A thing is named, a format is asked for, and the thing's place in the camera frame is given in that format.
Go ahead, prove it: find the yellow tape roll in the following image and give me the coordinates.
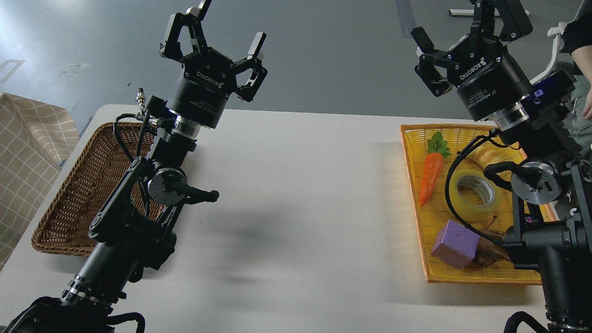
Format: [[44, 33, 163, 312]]
[[450, 169, 504, 223]]

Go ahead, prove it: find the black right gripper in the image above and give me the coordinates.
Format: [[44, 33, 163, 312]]
[[411, 0, 533, 122]]

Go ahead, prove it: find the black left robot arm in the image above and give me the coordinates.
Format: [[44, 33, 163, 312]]
[[5, 0, 268, 333]]

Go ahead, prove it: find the yellow plastic basket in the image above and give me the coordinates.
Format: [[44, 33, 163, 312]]
[[400, 124, 541, 286]]

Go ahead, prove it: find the purple foam block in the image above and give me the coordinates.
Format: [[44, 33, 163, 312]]
[[431, 220, 480, 270]]

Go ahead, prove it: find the toy croissant bread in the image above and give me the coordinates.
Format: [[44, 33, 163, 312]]
[[459, 143, 524, 171]]

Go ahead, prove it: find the beige checkered cloth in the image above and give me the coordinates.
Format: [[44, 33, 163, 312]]
[[0, 92, 80, 267]]

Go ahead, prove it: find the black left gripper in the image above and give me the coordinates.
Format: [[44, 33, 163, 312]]
[[159, 0, 268, 130]]

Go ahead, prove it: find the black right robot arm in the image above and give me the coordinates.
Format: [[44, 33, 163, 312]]
[[411, 0, 592, 333]]

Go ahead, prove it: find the seated person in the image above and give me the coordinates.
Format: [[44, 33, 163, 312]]
[[562, 0, 592, 161]]

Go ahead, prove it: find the brown wicker basket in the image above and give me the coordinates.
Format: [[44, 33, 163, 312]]
[[31, 122, 185, 257]]

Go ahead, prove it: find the orange toy carrot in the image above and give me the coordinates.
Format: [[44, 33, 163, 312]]
[[418, 131, 451, 207]]

